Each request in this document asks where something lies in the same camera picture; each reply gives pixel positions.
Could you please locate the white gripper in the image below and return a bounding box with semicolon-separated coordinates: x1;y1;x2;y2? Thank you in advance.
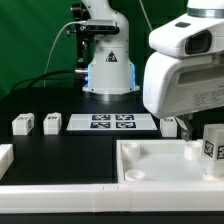
143;14;224;140

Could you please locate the white square tabletop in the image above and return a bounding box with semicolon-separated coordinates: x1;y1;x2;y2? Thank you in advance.
116;140;224;186

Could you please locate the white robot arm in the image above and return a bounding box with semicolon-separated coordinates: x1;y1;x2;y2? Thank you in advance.
81;0;224;140

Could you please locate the white marker sheet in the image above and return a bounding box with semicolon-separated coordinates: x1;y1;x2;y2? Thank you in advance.
67;114;157;131

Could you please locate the white front rail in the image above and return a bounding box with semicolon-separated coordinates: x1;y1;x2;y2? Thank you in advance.
0;181;224;214

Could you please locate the black depth camera bar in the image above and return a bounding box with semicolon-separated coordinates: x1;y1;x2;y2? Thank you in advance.
85;19;119;34

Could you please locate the white cable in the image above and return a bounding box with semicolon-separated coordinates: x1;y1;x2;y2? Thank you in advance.
43;0;154;88

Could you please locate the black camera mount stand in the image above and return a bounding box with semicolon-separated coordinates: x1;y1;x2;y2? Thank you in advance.
65;2;95;88

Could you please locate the black cable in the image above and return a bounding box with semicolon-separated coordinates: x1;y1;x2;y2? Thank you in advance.
9;69;84;94

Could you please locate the left white rail piece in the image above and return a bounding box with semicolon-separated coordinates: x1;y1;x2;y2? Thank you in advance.
0;144;14;180

